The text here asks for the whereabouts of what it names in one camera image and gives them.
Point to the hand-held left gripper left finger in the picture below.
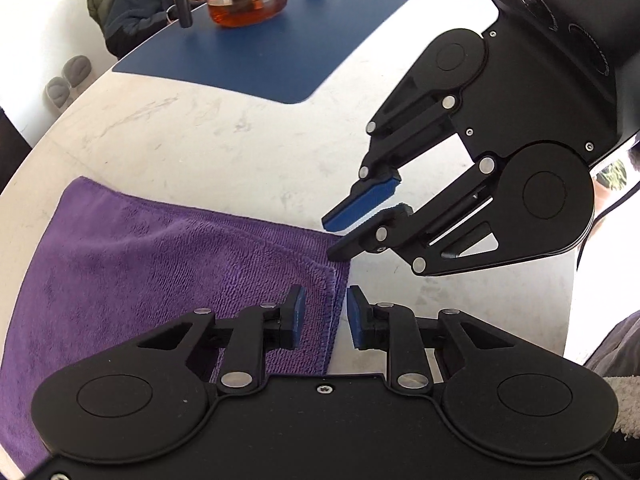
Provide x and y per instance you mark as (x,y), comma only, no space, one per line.
(299,317)

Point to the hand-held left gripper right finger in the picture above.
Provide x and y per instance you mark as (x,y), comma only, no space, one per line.
(356,317)

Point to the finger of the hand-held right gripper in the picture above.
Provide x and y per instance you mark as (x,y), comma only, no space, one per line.
(365,237)
(370,205)

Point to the purple towel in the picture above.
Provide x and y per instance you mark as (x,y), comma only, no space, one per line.
(150,270)

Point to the blue table mat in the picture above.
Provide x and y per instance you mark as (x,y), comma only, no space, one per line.
(280,45)

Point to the person's fleece-lined jacket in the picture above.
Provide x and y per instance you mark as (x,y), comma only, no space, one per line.
(620,360)

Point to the black water dispenser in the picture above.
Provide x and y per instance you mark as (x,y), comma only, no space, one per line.
(10,135)

